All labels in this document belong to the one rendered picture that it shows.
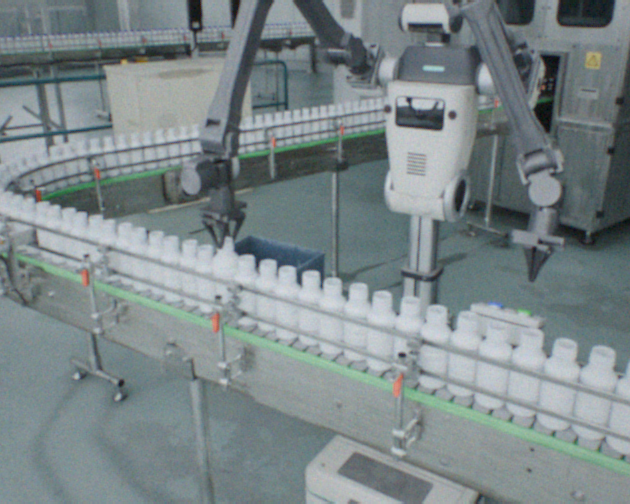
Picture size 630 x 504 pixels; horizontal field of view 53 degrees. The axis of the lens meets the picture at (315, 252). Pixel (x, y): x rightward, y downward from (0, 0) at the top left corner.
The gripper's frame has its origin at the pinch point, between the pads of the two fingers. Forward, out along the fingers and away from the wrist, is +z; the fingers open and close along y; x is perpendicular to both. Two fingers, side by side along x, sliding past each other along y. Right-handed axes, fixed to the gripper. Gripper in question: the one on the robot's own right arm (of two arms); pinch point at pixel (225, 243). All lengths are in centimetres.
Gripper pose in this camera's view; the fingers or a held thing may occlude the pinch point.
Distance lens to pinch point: 148.3
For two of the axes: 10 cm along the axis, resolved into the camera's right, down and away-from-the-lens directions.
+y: -5.5, 3.2, -7.7
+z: 0.1, 9.3, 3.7
